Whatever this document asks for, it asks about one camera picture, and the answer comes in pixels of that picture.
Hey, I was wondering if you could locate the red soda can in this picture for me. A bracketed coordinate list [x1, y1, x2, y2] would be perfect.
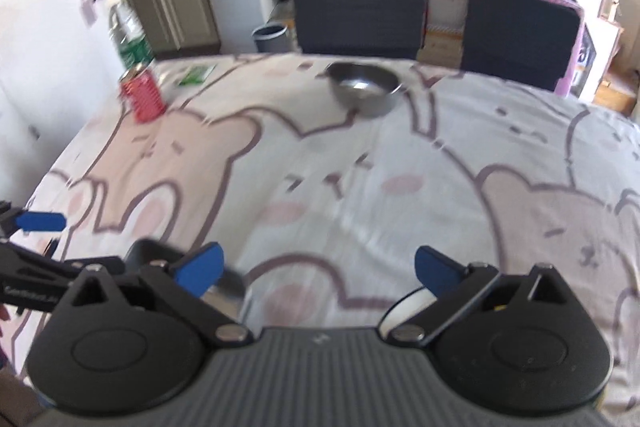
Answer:
[119, 63, 166, 124]

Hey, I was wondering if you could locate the round steel bowl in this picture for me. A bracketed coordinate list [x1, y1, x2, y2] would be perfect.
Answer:
[324, 62, 405, 118]

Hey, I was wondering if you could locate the person's left hand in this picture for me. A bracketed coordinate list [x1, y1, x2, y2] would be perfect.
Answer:
[0, 305, 11, 322]

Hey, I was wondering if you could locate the dark chair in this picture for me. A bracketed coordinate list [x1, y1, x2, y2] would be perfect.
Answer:
[460, 0, 585, 96]
[293, 0, 427, 60]

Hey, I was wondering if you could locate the large square steel tray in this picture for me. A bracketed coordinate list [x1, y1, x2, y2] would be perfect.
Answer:
[125, 239, 250, 320]

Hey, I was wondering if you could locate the cartoon bear tablecloth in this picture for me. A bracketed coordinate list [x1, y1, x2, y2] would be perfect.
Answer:
[28, 54, 639, 415]

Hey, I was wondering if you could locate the left dark chair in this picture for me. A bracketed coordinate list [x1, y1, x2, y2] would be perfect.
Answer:
[293, 0, 427, 60]

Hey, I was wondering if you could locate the clear plastic water bottle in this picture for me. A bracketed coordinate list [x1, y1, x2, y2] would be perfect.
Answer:
[108, 0, 154, 68]

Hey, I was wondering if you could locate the white square plate black rim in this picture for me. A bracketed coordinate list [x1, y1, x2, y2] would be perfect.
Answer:
[378, 287, 437, 339]

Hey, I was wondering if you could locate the kitchen cabinet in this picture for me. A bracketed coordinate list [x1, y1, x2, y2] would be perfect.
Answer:
[127, 0, 221, 56]

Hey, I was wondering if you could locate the right dark chair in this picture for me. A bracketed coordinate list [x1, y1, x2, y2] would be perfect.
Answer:
[460, 0, 585, 96]

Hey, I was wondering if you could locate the green snack packet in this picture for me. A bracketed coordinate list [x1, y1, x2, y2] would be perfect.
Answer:
[176, 65, 216, 87]

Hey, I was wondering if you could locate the grey waste bin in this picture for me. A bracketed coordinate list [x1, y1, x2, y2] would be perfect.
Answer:
[252, 23, 292, 53]

